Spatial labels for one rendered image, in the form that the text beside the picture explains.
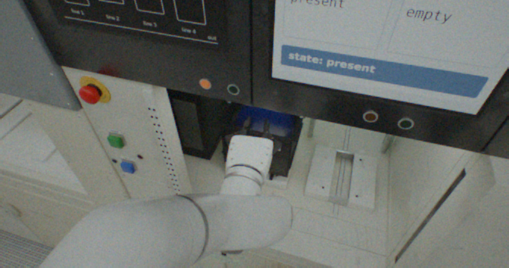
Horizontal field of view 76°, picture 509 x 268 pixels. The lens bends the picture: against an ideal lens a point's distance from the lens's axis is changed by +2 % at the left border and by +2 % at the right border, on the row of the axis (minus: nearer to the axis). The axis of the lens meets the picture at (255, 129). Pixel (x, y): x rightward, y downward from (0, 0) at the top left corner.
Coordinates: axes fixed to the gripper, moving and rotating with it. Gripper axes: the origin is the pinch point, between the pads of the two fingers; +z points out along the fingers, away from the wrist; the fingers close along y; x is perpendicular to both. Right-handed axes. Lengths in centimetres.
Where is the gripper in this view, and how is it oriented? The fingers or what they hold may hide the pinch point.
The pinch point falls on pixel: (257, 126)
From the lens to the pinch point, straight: 81.1
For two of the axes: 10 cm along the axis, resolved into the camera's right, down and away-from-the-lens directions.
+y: 9.8, 1.3, -1.2
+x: 0.0, -6.9, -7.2
